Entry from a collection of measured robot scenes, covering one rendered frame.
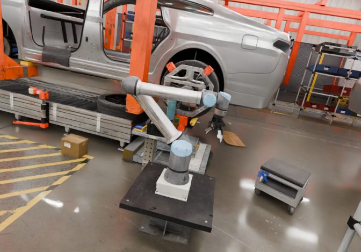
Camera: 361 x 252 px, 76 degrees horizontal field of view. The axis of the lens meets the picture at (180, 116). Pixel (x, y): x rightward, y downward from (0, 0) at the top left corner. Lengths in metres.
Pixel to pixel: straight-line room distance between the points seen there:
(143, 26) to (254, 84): 1.39
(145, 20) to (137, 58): 0.37
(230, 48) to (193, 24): 0.50
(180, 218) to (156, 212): 0.15
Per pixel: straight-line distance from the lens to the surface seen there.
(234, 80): 2.80
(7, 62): 3.81
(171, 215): 1.56
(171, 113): 2.46
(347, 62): 7.89
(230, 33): 2.80
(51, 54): 3.72
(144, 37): 2.44
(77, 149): 2.66
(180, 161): 1.60
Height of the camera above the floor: 1.31
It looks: 17 degrees down
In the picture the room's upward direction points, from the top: 10 degrees clockwise
